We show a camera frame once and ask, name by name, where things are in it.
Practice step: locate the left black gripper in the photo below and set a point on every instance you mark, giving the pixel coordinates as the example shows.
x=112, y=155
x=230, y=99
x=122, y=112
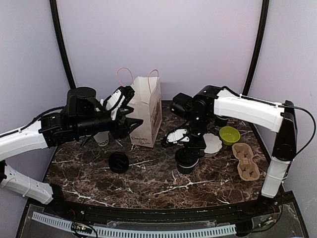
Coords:
x=122, y=128

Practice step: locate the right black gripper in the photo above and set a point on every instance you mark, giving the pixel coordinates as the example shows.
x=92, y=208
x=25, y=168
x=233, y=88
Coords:
x=200, y=145

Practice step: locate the stack of black cup lids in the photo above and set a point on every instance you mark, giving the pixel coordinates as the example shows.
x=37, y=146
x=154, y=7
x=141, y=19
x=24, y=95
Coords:
x=118, y=162

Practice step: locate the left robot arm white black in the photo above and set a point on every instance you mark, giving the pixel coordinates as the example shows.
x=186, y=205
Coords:
x=46, y=130

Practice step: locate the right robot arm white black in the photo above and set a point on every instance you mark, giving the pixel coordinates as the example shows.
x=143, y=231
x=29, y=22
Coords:
x=277, y=117

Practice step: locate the white scalloped dish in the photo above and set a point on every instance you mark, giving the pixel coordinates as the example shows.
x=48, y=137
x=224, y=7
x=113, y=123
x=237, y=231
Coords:
x=213, y=144

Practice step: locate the white paper gift bag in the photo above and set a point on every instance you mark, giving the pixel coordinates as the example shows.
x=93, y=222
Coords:
x=147, y=106

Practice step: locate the white paper cup with straws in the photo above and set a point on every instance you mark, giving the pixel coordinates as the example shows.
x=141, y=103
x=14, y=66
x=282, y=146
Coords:
x=102, y=138

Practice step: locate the green bowl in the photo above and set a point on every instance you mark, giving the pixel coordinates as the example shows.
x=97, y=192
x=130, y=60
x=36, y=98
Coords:
x=229, y=135

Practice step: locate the brown cardboard cup carrier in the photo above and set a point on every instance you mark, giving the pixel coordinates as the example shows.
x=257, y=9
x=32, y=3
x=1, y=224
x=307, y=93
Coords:
x=247, y=168

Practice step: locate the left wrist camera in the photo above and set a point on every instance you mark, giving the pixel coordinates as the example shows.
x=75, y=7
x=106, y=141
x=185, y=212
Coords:
x=117, y=102

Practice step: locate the right black frame post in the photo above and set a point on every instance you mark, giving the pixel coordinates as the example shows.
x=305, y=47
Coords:
x=257, y=47

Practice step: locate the black frame post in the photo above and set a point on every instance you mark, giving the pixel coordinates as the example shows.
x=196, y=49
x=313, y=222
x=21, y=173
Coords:
x=61, y=43
x=257, y=47

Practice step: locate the left black frame post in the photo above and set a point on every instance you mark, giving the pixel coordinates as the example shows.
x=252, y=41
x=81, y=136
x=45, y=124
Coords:
x=61, y=43

